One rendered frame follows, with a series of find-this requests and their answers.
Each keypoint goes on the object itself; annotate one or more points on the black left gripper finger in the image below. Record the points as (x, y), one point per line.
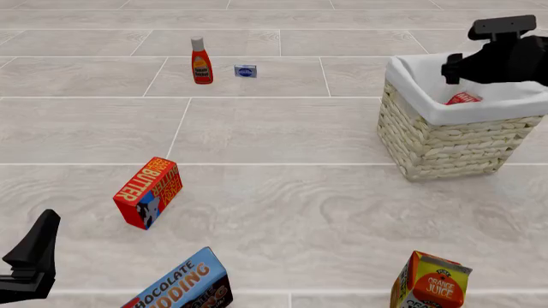
(38, 244)

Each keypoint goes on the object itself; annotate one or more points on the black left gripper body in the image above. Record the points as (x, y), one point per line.
(25, 287)

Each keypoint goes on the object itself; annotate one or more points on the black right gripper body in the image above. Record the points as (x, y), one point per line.
(507, 62)

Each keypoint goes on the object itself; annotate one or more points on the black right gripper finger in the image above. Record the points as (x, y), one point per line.
(454, 69)

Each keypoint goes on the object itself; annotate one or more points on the red milk carton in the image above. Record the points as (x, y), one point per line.
(463, 99)

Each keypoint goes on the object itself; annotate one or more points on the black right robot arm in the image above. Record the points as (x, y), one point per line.
(543, 61)

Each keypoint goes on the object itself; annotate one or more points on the white cloth basket liner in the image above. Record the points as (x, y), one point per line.
(415, 80)

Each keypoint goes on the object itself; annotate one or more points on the woven wicker basket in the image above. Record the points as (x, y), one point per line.
(445, 150)

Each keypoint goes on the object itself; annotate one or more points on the red butter box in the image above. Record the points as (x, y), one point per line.
(147, 192)

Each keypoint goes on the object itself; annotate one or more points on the blue chocolate pudding box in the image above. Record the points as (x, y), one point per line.
(184, 282)

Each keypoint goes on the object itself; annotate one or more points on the small blue white box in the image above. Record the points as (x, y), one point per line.
(245, 71)

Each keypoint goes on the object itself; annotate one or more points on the orange juice carton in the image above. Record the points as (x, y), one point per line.
(432, 285)

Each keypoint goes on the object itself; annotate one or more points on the red ketchup bottle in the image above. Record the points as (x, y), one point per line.
(201, 64)

